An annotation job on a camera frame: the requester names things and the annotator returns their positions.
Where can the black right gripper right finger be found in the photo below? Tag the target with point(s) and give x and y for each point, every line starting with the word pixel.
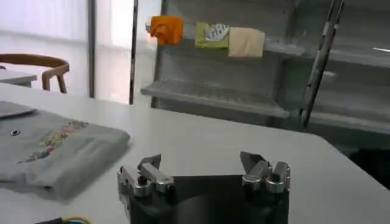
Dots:
pixel 259 175

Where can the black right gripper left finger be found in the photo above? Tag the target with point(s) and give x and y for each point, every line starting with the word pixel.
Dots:
pixel 152 176

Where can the grey printed t-shirt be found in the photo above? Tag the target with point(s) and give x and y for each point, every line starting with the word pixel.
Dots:
pixel 76 152

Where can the grey metal shelf rack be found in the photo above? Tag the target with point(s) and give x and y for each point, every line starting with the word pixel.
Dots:
pixel 219 97

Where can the silver metal stand pole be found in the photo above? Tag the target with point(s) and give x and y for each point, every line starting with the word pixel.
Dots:
pixel 318 64

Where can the brown wooden chair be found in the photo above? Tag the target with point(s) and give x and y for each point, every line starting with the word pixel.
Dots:
pixel 45 61

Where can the thin dark window post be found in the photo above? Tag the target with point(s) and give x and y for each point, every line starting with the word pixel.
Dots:
pixel 133 51

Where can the thick dark window post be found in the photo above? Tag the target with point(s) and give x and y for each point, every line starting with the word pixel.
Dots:
pixel 91 48

